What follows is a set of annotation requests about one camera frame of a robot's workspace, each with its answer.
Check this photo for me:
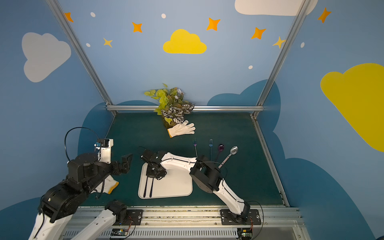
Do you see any right aluminium corner post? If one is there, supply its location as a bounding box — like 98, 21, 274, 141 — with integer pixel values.
252, 0, 312, 120

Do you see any purple spoon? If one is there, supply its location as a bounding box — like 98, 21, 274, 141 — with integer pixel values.
149, 179, 154, 198
215, 144, 225, 161

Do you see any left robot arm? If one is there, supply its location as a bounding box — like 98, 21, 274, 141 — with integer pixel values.
29, 153, 133, 240

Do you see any aluminium corner post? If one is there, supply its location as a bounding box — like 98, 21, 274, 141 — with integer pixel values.
46, 0, 113, 109
252, 0, 312, 120

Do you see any teal iridescent fork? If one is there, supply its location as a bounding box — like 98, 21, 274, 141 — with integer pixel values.
193, 138, 198, 157

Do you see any left aluminium corner post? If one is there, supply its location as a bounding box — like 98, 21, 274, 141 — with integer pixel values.
46, 0, 113, 109

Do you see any controller board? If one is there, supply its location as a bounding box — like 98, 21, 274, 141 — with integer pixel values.
237, 228, 253, 240
110, 229, 130, 238

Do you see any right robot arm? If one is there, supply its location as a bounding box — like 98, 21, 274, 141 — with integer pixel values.
141, 149, 251, 222

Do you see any purple fork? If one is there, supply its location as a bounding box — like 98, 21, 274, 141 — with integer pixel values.
143, 176, 148, 198

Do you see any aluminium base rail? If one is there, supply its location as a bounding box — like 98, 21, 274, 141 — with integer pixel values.
68, 205, 306, 228

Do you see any right table edge rail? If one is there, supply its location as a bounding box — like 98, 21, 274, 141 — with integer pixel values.
250, 114, 290, 208

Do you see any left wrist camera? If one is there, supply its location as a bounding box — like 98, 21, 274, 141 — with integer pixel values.
94, 139, 114, 164

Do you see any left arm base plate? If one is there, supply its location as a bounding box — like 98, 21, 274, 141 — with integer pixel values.
113, 209, 144, 226

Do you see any horizontal aluminium frame rail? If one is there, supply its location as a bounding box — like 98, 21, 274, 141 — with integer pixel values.
106, 105, 264, 112

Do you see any left controller board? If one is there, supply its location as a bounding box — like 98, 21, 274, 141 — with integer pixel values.
110, 229, 130, 238

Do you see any white work glove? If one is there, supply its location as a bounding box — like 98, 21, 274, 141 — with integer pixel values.
168, 120, 196, 138

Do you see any silver spoon pink handle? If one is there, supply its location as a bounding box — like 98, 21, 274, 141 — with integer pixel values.
218, 146, 239, 169

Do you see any potted artificial plant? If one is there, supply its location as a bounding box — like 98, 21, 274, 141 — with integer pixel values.
144, 84, 195, 129

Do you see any blue fork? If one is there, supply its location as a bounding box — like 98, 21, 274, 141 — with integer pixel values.
209, 139, 213, 160

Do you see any right controller board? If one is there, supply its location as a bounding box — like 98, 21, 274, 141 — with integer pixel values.
237, 228, 253, 240

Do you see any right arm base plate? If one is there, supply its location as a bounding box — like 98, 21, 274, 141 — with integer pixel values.
220, 209, 262, 226

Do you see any white tray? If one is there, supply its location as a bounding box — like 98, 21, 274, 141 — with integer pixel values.
138, 163, 193, 199

